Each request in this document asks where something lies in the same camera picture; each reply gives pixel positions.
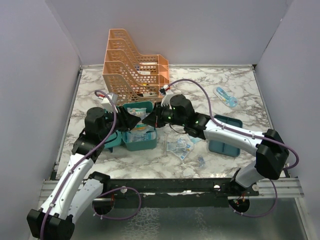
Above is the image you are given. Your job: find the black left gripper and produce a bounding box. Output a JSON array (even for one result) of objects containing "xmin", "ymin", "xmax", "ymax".
[{"xmin": 99, "ymin": 105, "xmax": 141, "ymax": 140}]

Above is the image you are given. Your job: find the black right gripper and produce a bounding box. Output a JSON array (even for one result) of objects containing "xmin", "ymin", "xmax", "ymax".
[{"xmin": 142, "ymin": 101, "xmax": 186, "ymax": 128}]

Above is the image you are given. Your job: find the green white glove packet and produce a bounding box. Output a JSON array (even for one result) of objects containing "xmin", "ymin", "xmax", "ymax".
[{"xmin": 127, "ymin": 107, "xmax": 147, "ymax": 119}]

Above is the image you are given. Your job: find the teal plastic medicine box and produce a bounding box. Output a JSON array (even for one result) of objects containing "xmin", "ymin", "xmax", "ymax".
[{"xmin": 102, "ymin": 100, "xmax": 158, "ymax": 152}]

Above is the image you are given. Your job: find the clear blue gauze packet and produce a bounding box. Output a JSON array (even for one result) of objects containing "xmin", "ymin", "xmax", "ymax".
[{"xmin": 126, "ymin": 131, "xmax": 157, "ymax": 143}]

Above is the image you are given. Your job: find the clear bag of wipes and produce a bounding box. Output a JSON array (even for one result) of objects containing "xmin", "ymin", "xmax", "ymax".
[{"xmin": 165, "ymin": 137, "xmax": 194, "ymax": 161}]

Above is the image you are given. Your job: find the small clear blue packet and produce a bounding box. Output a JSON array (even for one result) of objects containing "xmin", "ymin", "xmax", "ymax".
[{"xmin": 196, "ymin": 155, "xmax": 205, "ymax": 168}]

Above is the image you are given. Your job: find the teal divided tray insert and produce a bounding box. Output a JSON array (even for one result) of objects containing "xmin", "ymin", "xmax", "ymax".
[{"xmin": 208, "ymin": 114, "xmax": 243, "ymax": 158}]

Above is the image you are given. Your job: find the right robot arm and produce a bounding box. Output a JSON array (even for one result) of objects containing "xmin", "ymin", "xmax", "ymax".
[{"xmin": 142, "ymin": 94, "xmax": 289, "ymax": 196}]

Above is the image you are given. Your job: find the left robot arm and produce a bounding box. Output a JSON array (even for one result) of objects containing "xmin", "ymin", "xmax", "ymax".
[{"xmin": 26, "ymin": 106, "xmax": 141, "ymax": 240}]

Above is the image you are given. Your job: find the peach plastic file organizer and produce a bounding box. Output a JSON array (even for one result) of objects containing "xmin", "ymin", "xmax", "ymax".
[{"xmin": 102, "ymin": 28, "xmax": 170, "ymax": 106}]

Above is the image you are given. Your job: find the blue white dressing packet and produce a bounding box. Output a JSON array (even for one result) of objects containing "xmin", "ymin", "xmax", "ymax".
[{"xmin": 189, "ymin": 136, "xmax": 202, "ymax": 144}]

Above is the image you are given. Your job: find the blue toothbrush blister pack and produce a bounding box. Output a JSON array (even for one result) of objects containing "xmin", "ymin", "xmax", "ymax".
[{"xmin": 213, "ymin": 86, "xmax": 238, "ymax": 108}]

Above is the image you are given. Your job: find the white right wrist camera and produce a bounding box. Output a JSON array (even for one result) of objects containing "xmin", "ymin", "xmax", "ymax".
[{"xmin": 159, "ymin": 85, "xmax": 175, "ymax": 107}]

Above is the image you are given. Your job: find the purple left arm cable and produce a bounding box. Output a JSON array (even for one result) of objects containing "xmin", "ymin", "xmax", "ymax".
[{"xmin": 39, "ymin": 89, "xmax": 142, "ymax": 238}]

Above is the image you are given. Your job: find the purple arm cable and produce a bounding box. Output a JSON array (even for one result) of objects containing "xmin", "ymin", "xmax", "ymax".
[
  {"xmin": 164, "ymin": 78, "xmax": 300, "ymax": 217},
  {"xmin": 39, "ymin": 89, "xmax": 142, "ymax": 238}
]

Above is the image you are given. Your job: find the black metal base rail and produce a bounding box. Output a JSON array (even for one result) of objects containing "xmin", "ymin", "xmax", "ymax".
[{"xmin": 92, "ymin": 178, "xmax": 243, "ymax": 213}]

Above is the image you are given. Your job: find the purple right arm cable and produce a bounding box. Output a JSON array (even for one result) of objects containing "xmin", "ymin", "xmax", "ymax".
[{"xmin": 164, "ymin": 78, "xmax": 300, "ymax": 217}]

